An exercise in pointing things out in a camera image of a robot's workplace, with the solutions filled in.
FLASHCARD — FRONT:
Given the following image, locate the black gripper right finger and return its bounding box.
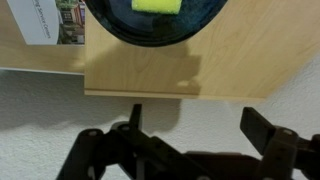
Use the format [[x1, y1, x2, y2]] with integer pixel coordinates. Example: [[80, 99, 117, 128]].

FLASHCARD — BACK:
[[239, 106, 320, 180]]

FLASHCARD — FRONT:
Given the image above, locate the white printed brochure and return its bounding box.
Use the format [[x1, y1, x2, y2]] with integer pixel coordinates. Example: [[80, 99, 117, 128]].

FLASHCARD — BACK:
[[6, 0, 86, 46]]

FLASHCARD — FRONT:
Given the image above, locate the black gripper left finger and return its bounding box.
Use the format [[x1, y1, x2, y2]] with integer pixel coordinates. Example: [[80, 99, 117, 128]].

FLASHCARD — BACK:
[[55, 103, 214, 180]]

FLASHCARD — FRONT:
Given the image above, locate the light wooden end table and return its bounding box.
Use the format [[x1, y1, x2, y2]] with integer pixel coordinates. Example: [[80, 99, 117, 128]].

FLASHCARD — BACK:
[[84, 0, 320, 101]]

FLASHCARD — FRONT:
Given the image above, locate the yellow-green sponge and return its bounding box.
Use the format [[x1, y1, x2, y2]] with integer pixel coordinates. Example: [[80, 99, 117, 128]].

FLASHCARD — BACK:
[[131, 0, 183, 15]]

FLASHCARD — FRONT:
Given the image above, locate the black round bowl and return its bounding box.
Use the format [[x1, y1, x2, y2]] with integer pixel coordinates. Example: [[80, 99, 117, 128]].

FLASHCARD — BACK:
[[84, 0, 229, 48]]

